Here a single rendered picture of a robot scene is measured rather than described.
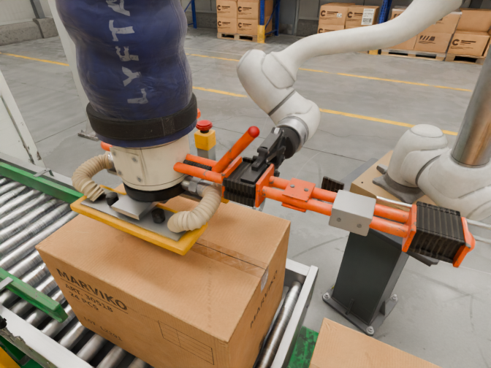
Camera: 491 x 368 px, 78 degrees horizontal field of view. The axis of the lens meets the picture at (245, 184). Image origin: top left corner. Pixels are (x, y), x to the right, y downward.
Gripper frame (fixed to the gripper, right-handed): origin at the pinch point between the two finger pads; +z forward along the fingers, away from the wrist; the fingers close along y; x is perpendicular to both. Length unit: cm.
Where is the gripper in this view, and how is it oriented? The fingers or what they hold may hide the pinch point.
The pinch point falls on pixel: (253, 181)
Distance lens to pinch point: 63.3
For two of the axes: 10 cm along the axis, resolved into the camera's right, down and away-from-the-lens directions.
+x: -9.0, -2.5, 3.5
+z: -4.3, 5.3, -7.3
